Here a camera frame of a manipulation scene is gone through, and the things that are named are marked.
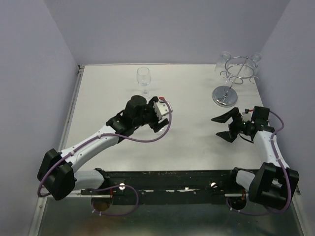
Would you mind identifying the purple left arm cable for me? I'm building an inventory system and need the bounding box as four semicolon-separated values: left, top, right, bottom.
36;100;174;217

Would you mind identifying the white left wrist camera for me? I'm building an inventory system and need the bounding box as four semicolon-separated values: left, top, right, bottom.
153;97;173;120

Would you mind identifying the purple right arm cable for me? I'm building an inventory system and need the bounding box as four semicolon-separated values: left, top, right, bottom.
226;109;292;216

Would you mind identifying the clear wine glass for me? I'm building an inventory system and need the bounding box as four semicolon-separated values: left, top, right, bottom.
150;107;173;133
136;66;151;98

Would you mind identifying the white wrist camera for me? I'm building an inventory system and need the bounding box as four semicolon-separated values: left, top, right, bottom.
242;109;253;121
153;97;173;120

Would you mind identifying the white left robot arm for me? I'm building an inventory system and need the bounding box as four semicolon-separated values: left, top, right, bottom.
37;95;173;201

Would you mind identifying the chrome wine glass rack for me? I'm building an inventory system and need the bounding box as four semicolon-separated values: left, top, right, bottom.
212;56;259;108

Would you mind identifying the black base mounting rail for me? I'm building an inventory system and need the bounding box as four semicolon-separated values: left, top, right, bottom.
81;170;245;205

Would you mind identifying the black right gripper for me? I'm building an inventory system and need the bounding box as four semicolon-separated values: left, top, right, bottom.
212;107;251;143

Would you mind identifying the aluminium frame rail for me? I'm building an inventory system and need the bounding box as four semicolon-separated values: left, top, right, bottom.
27;65;86;236

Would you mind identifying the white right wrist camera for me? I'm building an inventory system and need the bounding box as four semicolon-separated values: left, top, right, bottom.
242;109;253;121

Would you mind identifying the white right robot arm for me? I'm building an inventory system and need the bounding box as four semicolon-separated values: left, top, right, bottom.
211;106;299;212

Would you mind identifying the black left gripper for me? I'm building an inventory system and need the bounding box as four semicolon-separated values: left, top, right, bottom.
133;97;169;133

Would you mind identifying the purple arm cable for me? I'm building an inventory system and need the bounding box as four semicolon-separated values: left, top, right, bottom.
226;109;292;216
36;100;174;217

